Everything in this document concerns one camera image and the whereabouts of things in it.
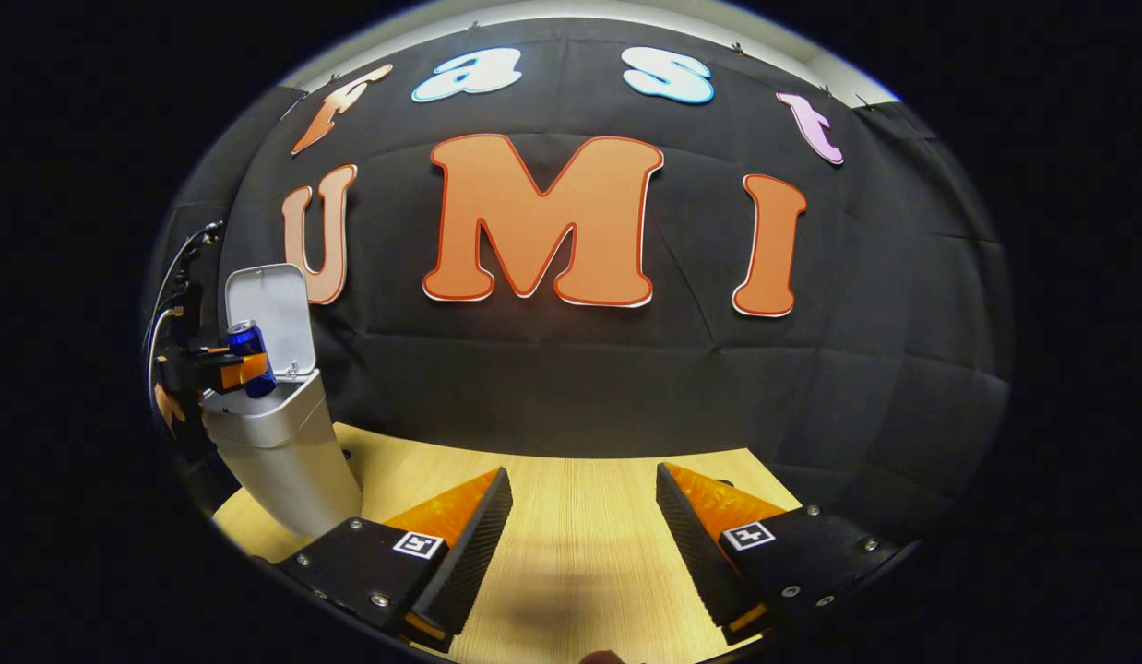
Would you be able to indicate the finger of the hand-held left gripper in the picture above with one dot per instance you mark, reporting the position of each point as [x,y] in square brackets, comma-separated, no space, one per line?
[243,371]
[219,350]

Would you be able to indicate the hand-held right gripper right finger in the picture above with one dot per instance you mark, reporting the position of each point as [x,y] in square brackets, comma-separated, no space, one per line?
[695,563]

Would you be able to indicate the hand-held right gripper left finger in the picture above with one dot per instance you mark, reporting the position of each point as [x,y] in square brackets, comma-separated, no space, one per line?
[465,563]

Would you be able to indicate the blue pop can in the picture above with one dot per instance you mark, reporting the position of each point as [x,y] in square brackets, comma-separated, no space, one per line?
[246,339]

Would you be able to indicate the white desktop garbage bin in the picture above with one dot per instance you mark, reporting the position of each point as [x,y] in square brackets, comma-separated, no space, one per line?
[285,461]

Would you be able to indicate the wooden desktop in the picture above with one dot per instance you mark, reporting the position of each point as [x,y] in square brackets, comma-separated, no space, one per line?
[580,516]

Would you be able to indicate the black backdrop cloth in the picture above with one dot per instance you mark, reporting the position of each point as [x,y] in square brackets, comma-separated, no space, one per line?
[580,387]

